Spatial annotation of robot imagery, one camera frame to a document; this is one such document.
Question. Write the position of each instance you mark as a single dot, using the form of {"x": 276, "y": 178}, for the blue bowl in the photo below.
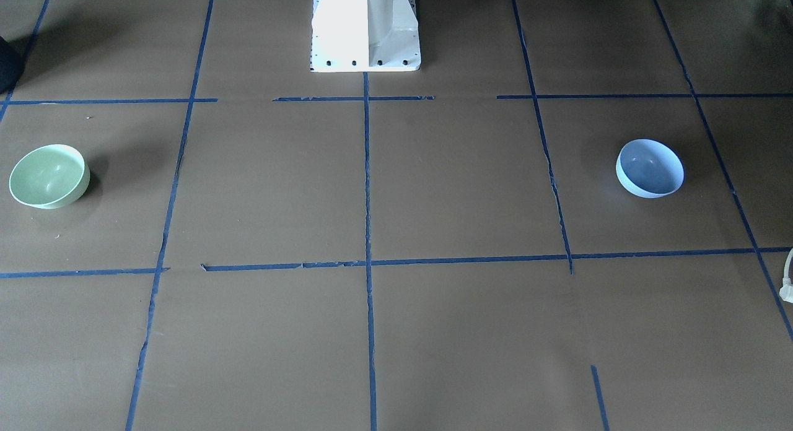
{"x": 649, "y": 169}

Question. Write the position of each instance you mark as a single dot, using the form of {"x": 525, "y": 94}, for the green bowl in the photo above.
{"x": 50, "y": 177}

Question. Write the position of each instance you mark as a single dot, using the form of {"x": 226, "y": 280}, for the dark object at edge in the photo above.
{"x": 12, "y": 66}

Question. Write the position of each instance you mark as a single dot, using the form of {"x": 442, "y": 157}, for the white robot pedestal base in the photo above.
{"x": 365, "y": 36}

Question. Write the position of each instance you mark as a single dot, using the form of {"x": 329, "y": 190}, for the white power cable plug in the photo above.
{"x": 785, "y": 291}

